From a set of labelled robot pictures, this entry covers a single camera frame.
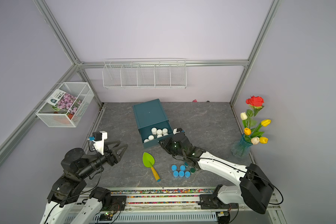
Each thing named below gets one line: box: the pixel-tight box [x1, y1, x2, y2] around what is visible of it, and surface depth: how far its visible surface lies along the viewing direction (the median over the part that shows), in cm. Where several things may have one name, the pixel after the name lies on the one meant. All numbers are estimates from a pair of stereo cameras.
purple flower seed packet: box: [45, 89, 83, 115], surface depth 75 cm
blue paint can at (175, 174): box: [172, 170, 179, 178], surface depth 83 cm
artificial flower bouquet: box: [240, 95, 272, 146], surface depth 74 cm
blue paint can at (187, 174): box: [184, 170, 191, 179], surface depth 82 cm
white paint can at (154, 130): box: [151, 127, 158, 135], surface depth 84 cm
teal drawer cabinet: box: [132, 98, 174, 139], surface depth 86 cm
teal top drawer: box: [138, 119, 174, 149], surface depth 82 cm
